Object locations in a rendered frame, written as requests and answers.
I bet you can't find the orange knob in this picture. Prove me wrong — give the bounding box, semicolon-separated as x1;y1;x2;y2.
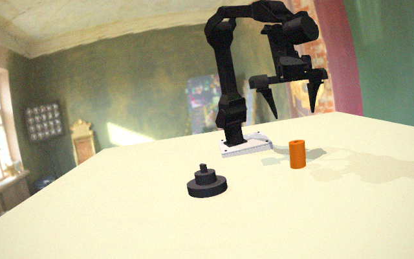
289;140;306;169

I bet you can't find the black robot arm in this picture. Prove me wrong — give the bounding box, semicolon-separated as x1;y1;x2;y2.
204;0;319;148

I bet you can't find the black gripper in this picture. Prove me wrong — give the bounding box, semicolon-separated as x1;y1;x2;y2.
248;47;329;119

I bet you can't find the dark grey stepped round pedestal with shaft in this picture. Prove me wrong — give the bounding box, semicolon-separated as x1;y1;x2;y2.
186;163;228;198

